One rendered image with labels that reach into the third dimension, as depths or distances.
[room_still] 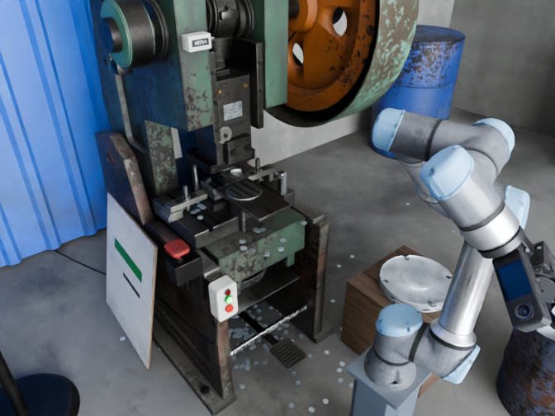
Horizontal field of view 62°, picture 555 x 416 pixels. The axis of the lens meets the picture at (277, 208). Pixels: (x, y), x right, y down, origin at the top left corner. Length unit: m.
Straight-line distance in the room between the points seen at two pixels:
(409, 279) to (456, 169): 1.24
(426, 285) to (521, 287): 1.17
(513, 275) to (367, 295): 1.16
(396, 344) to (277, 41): 0.96
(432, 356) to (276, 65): 0.97
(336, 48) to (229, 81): 0.39
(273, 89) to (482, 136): 0.91
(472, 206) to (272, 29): 0.97
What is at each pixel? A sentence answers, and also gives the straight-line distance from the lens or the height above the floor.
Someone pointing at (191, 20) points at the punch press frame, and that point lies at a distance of 1.34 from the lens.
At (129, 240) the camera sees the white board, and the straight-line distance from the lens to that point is 1.97.
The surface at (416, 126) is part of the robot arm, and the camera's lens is 0.81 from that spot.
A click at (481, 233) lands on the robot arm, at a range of 0.73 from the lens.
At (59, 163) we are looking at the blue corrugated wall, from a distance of 2.69.
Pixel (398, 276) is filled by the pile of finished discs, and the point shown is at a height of 0.39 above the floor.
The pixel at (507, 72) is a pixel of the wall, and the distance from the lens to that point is 4.63.
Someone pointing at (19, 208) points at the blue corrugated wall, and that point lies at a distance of 2.73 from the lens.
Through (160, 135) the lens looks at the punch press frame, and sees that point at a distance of 1.73.
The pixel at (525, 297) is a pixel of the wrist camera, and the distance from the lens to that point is 0.74.
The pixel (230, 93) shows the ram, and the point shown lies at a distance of 1.51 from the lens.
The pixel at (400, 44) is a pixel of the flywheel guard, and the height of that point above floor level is 1.27.
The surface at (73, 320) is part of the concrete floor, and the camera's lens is 2.42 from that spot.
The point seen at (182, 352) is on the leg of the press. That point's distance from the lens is 2.10.
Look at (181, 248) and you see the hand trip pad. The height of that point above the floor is 0.76.
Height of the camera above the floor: 1.61
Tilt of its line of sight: 33 degrees down
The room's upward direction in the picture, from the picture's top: straight up
